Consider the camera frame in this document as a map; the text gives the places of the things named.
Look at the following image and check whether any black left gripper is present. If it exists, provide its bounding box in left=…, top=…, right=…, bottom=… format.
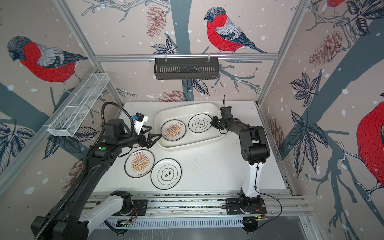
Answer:
left=117, top=124, right=162, bottom=149

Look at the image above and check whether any white flower plate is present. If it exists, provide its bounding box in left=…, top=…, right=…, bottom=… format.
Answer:
left=188, top=114, right=212, bottom=134
left=151, top=158, right=182, bottom=190

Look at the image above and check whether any orange sunburst plate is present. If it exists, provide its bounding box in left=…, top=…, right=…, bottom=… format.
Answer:
left=125, top=150, right=155, bottom=178
left=161, top=120, right=187, bottom=142

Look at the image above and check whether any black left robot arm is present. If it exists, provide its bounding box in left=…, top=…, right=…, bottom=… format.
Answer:
left=31, top=119, right=162, bottom=240

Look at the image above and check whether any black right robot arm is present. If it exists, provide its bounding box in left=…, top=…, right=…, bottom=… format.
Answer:
left=211, top=106, right=271, bottom=214

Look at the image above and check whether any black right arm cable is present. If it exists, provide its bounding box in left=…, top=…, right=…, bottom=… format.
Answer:
left=253, top=163, right=283, bottom=230

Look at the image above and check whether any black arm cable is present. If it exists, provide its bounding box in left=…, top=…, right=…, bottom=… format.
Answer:
left=253, top=163, right=283, bottom=230
left=32, top=101, right=136, bottom=240

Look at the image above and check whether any aluminium front rail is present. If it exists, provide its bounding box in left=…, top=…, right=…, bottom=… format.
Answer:
left=83, top=193, right=313, bottom=218

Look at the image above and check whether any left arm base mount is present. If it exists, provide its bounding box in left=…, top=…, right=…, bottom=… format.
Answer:
left=112, top=200, right=148, bottom=217

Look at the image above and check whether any black hanging wire basket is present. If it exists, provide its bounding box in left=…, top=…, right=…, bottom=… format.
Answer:
left=154, top=58, right=219, bottom=80

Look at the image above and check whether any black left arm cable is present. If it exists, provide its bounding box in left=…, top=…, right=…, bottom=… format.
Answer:
left=32, top=101, right=136, bottom=240

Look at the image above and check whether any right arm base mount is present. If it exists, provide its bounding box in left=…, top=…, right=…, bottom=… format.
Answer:
left=221, top=199, right=267, bottom=215

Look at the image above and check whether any white mesh wall shelf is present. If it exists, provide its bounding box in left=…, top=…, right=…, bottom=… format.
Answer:
left=48, top=73, right=110, bottom=137

